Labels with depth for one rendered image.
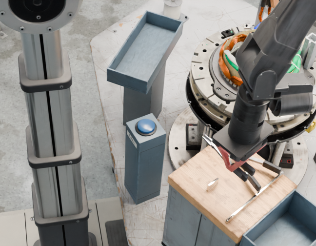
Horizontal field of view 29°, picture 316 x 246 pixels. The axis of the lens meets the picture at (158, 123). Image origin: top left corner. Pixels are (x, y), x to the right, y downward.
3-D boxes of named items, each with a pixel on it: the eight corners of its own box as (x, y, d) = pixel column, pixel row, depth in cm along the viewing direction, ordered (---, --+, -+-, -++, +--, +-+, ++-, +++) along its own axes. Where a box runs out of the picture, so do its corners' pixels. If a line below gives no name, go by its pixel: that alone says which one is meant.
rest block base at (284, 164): (273, 167, 165) (275, 162, 164) (272, 144, 170) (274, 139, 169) (292, 169, 165) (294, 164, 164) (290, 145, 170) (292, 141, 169)
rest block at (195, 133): (203, 130, 170) (206, 117, 166) (204, 145, 166) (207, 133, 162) (187, 129, 170) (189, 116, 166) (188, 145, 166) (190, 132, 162)
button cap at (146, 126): (149, 118, 143) (149, 115, 142) (157, 130, 141) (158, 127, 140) (134, 124, 141) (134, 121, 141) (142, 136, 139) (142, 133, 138)
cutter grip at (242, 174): (247, 180, 116) (248, 175, 114) (244, 182, 115) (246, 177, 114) (231, 167, 117) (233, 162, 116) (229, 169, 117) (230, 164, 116)
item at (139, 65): (142, 84, 186) (146, 9, 164) (175, 95, 183) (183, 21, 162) (107, 141, 170) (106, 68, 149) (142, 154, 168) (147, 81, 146)
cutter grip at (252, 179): (260, 190, 126) (262, 186, 125) (257, 192, 126) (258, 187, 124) (249, 176, 128) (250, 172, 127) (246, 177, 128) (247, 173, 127)
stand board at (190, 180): (295, 191, 131) (298, 185, 129) (236, 244, 122) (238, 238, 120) (226, 137, 140) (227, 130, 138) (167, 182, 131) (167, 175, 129)
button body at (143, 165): (147, 175, 163) (152, 112, 144) (160, 194, 160) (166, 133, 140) (124, 185, 161) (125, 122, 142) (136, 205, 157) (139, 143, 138)
